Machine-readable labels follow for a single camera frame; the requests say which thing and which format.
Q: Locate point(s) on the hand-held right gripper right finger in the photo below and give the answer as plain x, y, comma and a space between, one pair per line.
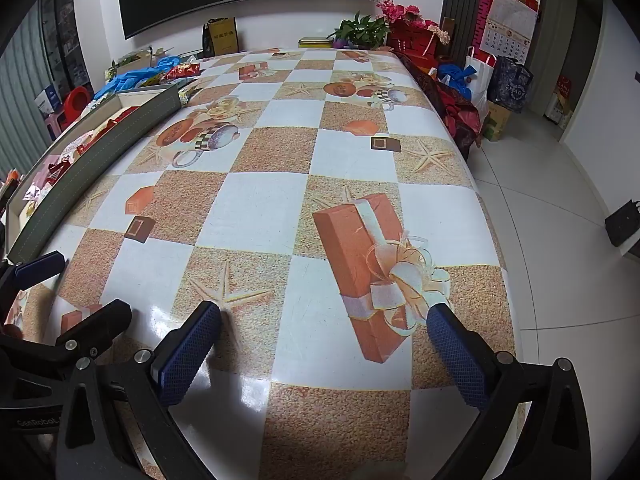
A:
457, 355

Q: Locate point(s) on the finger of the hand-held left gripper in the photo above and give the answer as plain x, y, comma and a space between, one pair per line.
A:
40, 267
102, 320

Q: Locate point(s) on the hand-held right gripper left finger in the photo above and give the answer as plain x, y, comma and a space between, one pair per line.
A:
187, 355

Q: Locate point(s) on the grey shallow box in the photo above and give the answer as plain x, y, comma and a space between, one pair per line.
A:
100, 156

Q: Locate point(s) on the pink plastic stool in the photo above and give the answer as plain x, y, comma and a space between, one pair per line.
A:
55, 122

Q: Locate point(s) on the white and blue carton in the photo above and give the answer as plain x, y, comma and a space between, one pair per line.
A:
46, 101

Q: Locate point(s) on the red plastic chair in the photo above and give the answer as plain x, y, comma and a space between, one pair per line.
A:
76, 100

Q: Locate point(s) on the grey curtain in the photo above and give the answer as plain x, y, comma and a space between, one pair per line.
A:
22, 90

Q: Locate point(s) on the blue rubber gloves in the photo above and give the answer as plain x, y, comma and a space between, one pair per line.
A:
130, 77

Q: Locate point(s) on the open cardboard box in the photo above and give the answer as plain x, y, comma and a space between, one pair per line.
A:
132, 58

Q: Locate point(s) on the green cardboard box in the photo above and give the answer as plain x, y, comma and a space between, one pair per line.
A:
496, 120

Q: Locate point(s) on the small red snack packet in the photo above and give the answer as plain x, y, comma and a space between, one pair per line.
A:
180, 71

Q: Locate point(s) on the glass display cabinet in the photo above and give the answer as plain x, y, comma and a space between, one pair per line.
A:
62, 25

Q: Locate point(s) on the dark red cloth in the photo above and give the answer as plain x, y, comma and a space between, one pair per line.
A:
450, 105

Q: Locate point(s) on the blue plastic bag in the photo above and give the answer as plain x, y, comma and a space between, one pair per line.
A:
457, 80

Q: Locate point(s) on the dark blue patterned bag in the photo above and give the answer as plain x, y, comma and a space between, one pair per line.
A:
512, 85

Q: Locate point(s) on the white paper bag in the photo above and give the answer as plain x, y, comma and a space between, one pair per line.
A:
481, 77

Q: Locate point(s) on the yellow and black paper bag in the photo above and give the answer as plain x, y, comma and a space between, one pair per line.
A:
220, 35

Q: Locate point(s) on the red gift box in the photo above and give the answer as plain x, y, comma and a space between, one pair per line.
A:
412, 40

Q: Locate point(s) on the green potted plant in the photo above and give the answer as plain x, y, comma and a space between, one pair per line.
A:
362, 30

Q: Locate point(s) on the green tin box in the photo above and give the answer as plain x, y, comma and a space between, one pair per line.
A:
317, 41

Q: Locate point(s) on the pink artificial flowers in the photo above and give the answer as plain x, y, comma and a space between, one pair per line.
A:
400, 10

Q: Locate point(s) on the wall calendar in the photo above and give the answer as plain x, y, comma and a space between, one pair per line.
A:
510, 25

